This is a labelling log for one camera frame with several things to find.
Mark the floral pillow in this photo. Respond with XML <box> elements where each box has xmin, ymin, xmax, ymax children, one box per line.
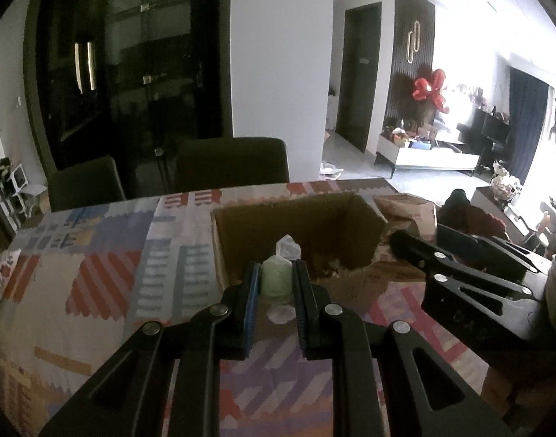
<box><xmin>0</xmin><ymin>249</ymin><xmax>23</xmax><ymax>305</ymax></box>

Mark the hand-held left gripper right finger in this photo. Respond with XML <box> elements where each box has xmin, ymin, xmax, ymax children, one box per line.
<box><xmin>291</xmin><ymin>259</ymin><xmax>511</xmax><ymax>437</ymax></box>

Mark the white loop wall light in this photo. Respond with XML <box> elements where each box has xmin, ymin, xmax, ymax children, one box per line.
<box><xmin>406</xmin><ymin>20</ymin><xmax>423</xmax><ymax>64</ymax></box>

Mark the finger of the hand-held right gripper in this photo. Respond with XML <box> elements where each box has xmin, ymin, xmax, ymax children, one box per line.
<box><xmin>391</xmin><ymin>230</ymin><xmax>536</xmax><ymax>317</ymax></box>
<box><xmin>435</xmin><ymin>224</ymin><xmax>554</xmax><ymax>276</ymax></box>

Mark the white low cabinet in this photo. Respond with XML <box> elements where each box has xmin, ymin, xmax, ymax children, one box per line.
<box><xmin>375</xmin><ymin>132</ymin><xmax>481</xmax><ymax>178</ymax></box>

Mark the pale green sweet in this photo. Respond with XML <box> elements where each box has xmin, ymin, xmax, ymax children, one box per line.
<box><xmin>259</xmin><ymin>234</ymin><xmax>302</xmax><ymax>324</ymax></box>

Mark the dark interior door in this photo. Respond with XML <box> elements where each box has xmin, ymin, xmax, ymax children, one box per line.
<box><xmin>337</xmin><ymin>2</ymin><xmax>383</xmax><ymax>153</ymax></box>

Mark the dark dining chair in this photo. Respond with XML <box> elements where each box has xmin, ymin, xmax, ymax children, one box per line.
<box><xmin>175</xmin><ymin>137</ymin><xmax>290</xmax><ymax>192</ymax></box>
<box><xmin>47</xmin><ymin>155</ymin><xmax>126</xmax><ymax>212</ymax></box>

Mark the low coffee table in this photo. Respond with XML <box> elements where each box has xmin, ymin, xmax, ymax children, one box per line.
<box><xmin>469</xmin><ymin>186</ymin><xmax>534</xmax><ymax>237</ymax></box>

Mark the white patterned vase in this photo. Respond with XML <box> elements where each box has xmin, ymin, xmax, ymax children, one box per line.
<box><xmin>490</xmin><ymin>159</ymin><xmax>522</xmax><ymax>202</ymax></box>

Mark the dark blue curtain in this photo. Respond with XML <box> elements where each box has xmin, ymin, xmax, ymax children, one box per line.
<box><xmin>506</xmin><ymin>66</ymin><xmax>551</xmax><ymax>187</ymax></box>

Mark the clutter of small cabinet ornaments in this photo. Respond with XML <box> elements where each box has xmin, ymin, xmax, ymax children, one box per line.
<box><xmin>382</xmin><ymin>118</ymin><xmax>440</xmax><ymax>150</ymax></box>

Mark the brown cardboard box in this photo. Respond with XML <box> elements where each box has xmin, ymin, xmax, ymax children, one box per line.
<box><xmin>211</xmin><ymin>192</ymin><xmax>427</xmax><ymax>310</ymax></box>

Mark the patchwork printed tablecloth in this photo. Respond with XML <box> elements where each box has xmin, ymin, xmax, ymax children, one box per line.
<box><xmin>0</xmin><ymin>177</ymin><xmax>516</xmax><ymax>437</ymax></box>

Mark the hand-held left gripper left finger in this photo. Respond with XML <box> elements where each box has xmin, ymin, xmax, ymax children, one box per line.
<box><xmin>39</xmin><ymin>261</ymin><xmax>262</xmax><ymax>437</ymax></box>

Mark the black television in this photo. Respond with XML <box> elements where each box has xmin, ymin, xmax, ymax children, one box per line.
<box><xmin>458</xmin><ymin>109</ymin><xmax>511</xmax><ymax>147</ymax></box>

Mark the dark glass sliding door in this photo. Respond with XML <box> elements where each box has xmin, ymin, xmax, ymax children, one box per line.
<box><xmin>25</xmin><ymin>0</ymin><xmax>235</xmax><ymax>178</ymax></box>

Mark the crumpled brown paper bag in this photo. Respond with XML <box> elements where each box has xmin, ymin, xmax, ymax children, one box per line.
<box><xmin>373</xmin><ymin>193</ymin><xmax>438</xmax><ymax>237</ymax></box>

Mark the dark slatted wall panel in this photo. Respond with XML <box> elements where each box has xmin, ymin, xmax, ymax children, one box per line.
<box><xmin>385</xmin><ymin>0</ymin><xmax>436</xmax><ymax>133</ymax></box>

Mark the wooden chair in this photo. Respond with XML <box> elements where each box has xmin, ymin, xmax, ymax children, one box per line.
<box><xmin>528</xmin><ymin>212</ymin><xmax>555</xmax><ymax>256</ymax></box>

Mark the red flower decoration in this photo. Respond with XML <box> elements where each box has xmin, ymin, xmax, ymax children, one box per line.
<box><xmin>412</xmin><ymin>68</ymin><xmax>451</xmax><ymax>114</ymax></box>

